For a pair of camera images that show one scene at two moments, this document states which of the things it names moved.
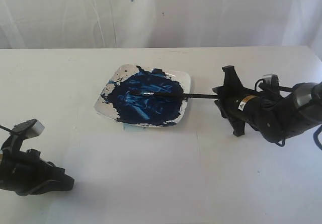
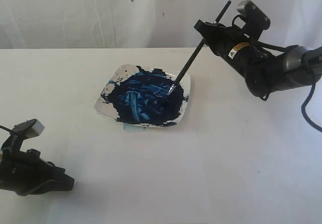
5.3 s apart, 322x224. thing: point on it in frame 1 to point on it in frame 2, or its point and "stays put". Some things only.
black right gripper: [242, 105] to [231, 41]
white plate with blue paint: [115, 102] stays put
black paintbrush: [174, 94] to [188, 67]
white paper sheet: [202, 176] stays put
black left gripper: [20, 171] stays put
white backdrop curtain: [90, 15] stays put
